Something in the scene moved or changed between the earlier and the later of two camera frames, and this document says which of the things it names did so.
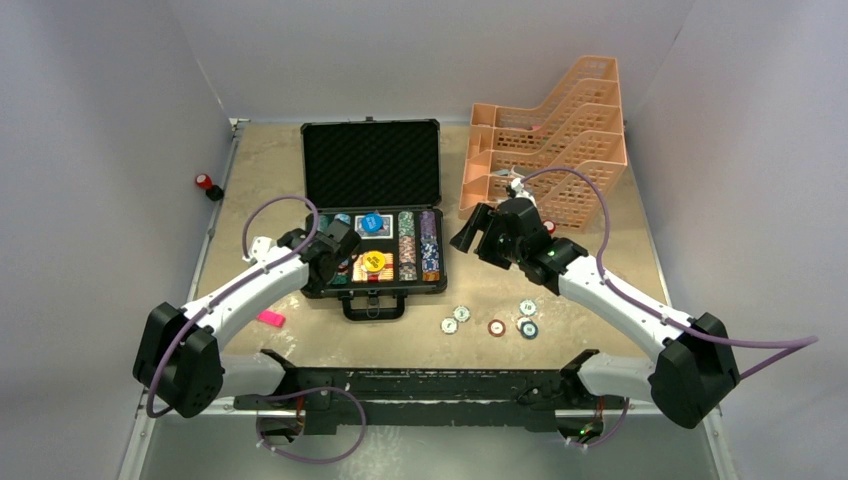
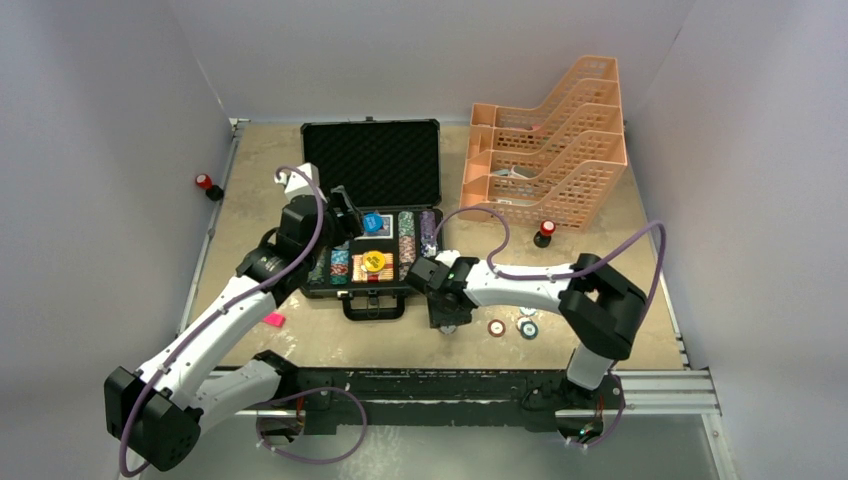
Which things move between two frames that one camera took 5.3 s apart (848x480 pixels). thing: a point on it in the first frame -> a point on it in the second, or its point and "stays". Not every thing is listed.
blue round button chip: [371, 222] stays
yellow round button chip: [374, 261] stays
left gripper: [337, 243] -> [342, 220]
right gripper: [484, 219] -> [442, 318]
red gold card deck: [361, 273] stays
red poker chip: [496, 328] stays
